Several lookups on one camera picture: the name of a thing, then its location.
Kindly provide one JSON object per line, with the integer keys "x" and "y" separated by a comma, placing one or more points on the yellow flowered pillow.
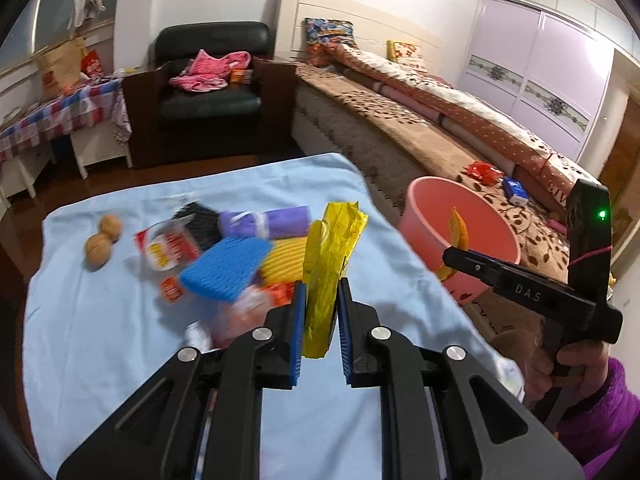
{"x": 406, "y": 52}

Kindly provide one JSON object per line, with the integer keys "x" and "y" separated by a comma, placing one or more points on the checkered tablecloth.
{"x": 50, "y": 110}

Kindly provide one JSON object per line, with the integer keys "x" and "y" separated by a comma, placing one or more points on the colourful printed pillow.
{"x": 327, "y": 32}

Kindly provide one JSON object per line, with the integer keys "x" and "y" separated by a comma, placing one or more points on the purple bag roll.
{"x": 270, "y": 222}

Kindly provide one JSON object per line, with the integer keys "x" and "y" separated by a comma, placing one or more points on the black leather armchair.
{"x": 210, "y": 105}

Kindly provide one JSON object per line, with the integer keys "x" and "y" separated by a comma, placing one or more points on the small orange packet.
{"x": 170, "y": 290}

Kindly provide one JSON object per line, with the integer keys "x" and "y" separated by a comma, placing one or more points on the light blue cloth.
{"x": 125, "y": 335}

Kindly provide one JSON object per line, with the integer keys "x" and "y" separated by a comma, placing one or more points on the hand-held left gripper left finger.
{"x": 298, "y": 330}

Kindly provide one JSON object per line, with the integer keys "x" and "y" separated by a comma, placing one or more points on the white wooden bed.
{"x": 320, "y": 5}

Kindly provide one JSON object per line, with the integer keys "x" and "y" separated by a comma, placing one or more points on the brown paper bag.
{"x": 62, "y": 65}

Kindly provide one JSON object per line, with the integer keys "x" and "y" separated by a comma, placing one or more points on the yellow foam net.
{"x": 285, "y": 260}

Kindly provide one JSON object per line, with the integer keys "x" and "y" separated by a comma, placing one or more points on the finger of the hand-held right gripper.
{"x": 472, "y": 267}

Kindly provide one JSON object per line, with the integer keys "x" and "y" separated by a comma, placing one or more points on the brown dotted quilt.
{"x": 450, "y": 105}

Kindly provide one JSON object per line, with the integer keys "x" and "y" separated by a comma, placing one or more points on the small orange box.
{"x": 241, "y": 76}

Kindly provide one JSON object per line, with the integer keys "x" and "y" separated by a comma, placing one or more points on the brown wooden door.
{"x": 620, "y": 155}

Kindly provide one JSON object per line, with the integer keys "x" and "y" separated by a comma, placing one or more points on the red white snack wrapper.
{"x": 165, "y": 247}

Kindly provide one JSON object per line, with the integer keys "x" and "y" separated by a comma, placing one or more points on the black foam net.
{"x": 200, "y": 225}

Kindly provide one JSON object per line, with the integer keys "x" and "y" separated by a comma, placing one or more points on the orange snack packet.
{"x": 281, "y": 294}

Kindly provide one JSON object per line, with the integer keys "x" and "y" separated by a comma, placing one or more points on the blue tissue pack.
{"x": 514, "y": 190}

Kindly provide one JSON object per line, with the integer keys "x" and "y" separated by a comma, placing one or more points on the clear plastic wrapper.
{"x": 240, "y": 317}

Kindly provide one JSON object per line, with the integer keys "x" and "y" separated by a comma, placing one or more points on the orange wrapper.
{"x": 459, "y": 230}

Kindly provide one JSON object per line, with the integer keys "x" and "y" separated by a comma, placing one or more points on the brown leaf pattern blanket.
{"x": 400, "y": 135}

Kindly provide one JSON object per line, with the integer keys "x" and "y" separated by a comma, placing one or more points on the red bag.
{"x": 91, "y": 65}

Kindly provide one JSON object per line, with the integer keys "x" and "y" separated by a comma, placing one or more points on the small pink object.
{"x": 556, "y": 224}

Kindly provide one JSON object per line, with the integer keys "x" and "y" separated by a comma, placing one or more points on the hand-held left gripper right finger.
{"x": 345, "y": 330}

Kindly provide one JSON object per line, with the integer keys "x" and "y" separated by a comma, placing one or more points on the person's right hand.
{"x": 540, "y": 370}

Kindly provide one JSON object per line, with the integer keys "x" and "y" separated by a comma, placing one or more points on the pink dotted clothes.
{"x": 207, "y": 72}

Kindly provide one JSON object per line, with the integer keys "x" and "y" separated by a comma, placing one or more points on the pink plastic bucket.
{"x": 435, "y": 220}

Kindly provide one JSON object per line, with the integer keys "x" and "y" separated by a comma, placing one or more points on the yellow plastic wrapper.
{"x": 325, "y": 270}

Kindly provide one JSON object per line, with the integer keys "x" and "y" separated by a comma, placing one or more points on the blue foam net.
{"x": 227, "y": 270}

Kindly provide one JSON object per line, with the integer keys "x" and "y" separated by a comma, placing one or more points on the lilac sliding wardrobe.
{"x": 540, "y": 60}

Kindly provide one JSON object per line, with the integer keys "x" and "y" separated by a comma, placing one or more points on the red snack packet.
{"x": 482, "y": 171}

